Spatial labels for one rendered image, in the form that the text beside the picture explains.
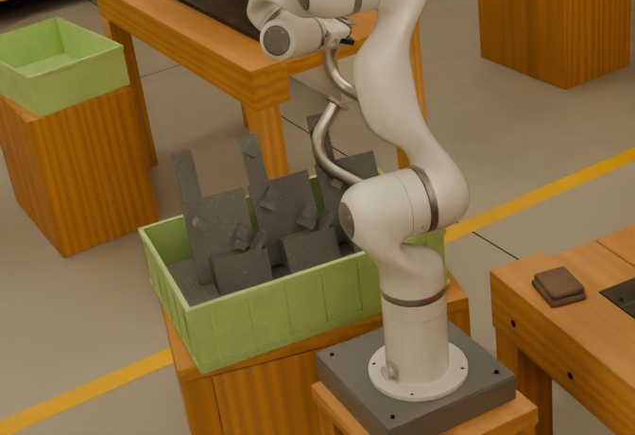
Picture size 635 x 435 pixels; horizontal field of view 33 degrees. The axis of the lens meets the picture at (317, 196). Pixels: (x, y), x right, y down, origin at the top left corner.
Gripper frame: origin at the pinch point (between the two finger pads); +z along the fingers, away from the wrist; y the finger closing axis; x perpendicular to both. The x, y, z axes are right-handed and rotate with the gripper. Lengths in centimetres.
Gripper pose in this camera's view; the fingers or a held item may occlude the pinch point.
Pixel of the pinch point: (338, 27)
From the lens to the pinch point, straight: 249.5
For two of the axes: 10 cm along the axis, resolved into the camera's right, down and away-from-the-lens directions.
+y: -8.2, -5.0, 2.6
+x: -3.9, 8.4, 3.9
